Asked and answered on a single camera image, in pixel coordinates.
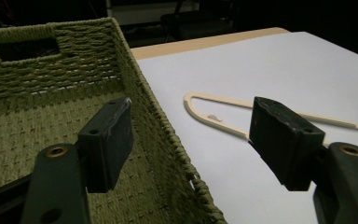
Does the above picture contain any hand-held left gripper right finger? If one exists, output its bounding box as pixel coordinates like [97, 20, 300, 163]
[248, 96, 358, 224]

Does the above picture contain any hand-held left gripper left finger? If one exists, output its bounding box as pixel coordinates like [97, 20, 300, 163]
[21, 95, 134, 224]

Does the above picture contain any green woven basket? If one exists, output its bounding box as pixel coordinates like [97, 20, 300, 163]
[0, 17, 227, 224]

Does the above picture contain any cream clothes hanger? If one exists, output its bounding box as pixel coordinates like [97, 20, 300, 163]
[183, 91, 358, 147]

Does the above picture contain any white table cover sheet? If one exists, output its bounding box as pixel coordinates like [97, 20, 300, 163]
[136, 31, 358, 224]

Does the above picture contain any dark chair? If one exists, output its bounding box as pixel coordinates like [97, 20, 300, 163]
[159, 0, 241, 41]

